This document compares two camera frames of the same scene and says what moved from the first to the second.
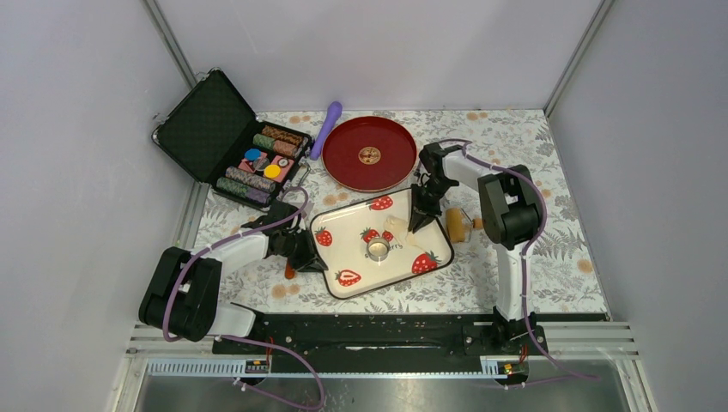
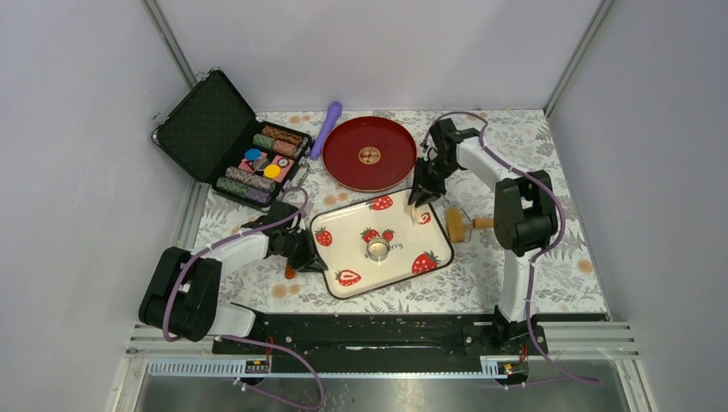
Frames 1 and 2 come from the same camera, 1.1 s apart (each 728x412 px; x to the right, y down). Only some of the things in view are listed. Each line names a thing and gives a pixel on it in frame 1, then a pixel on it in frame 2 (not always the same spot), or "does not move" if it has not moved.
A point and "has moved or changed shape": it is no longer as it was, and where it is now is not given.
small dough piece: x=400 y=227 has moved or changed shape
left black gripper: x=310 y=260 does not move
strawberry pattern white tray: x=370 y=248 does not move
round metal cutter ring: x=378 y=249 does not move
